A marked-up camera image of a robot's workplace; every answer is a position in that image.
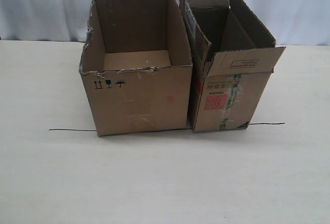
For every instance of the wide cardboard box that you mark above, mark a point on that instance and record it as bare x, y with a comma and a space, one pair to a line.
136, 66

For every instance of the white curtain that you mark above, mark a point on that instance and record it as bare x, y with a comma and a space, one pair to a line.
292, 22

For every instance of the black line on table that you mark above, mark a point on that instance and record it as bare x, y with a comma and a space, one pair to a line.
187, 128

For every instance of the narrow cardboard box with flaps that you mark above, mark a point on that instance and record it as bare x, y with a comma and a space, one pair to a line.
234, 55

